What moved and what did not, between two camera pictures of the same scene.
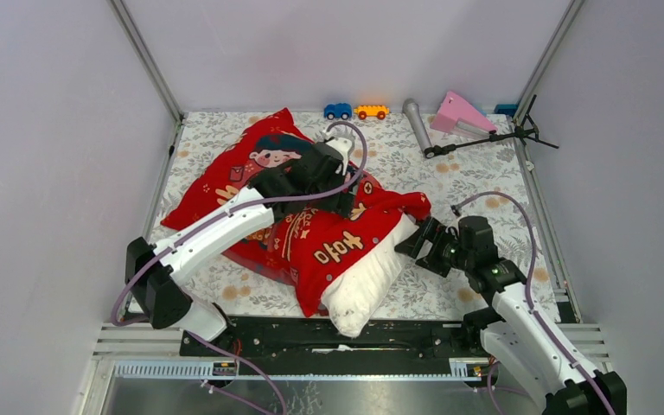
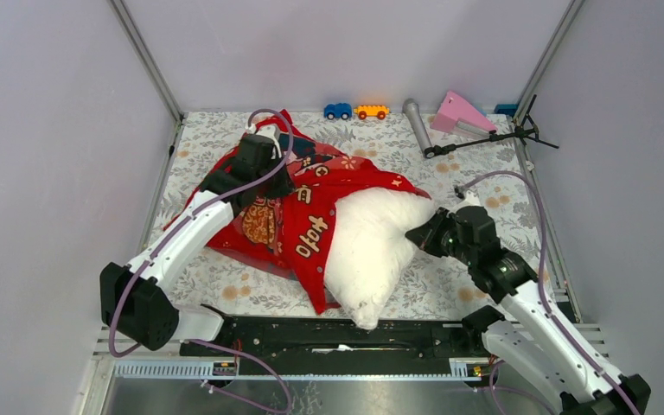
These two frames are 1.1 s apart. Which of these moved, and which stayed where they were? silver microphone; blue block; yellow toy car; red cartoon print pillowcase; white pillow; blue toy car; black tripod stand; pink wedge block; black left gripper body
Moved: white pillow; red cartoon print pillowcase; black left gripper body
Stayed: yellow toy car; silver microphone; blue toy car; black tripod stand; pink wedge block; blue block
